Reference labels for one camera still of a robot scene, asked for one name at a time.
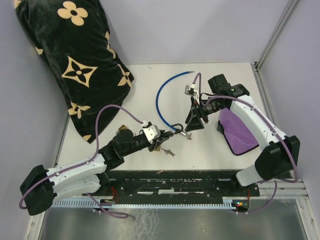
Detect blue cable duct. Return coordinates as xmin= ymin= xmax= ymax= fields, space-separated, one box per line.
xmin=51 ymin=196 xmax=236 ymax=210

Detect silver cable lock keys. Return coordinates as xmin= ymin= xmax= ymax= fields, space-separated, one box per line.
xmin=185 ymin=133 xmax=192 ymax=140

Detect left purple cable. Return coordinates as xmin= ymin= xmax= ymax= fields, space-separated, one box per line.
xmin=19 ymin=104 xmax=146 ymax=220

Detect black floral plush pillow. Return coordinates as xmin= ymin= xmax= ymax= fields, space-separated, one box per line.
xmin=14 ymin=0 xmax=134 ymax=143

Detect small brass padlock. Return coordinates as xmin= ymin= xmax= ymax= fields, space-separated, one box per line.
xmin=118 ymin=125 xmax=128 ymax=132

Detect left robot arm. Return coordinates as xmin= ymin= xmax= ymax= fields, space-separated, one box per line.
xmin=19 ymin=125 xmax=174 ymax=216

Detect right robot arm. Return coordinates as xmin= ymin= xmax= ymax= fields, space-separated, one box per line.
xmin=184 ymin=74 xmax=301 ymax=196

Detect long padlock keys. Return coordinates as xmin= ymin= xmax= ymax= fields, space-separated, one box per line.
xmin=162 ymin=149 xmax=175 ymax=157

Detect blue cable lock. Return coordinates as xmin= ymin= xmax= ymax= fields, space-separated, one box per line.
xmin=155 ymin=71 xmax=194 ymax=130

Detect black padlock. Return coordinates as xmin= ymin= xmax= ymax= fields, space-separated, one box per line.
xmin=168 ymin=123 xmax=184 ymax=135

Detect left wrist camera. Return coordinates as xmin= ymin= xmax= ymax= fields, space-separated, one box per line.
xmin=141 ymin=121 xmax=161 ymax=144

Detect long-shackle brass padlock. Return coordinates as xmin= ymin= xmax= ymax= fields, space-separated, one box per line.
xmin=154 ymin=146 xmax=161 ymax=152

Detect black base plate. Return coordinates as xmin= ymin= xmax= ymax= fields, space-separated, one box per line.
xmin=92 ymin=170 xmax=260 ymax=204

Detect purple cloth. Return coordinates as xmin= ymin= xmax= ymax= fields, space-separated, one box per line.
xmin=217 ymin=108 xmax=259 ymax=156

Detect aluminium frame rail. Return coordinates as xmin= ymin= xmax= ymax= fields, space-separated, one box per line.
xmin=253 ymin=0 xmax=301 ymax=73

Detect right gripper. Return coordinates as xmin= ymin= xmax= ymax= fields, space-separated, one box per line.
xmin=184 ymin=96 xmax=225 ymax=133

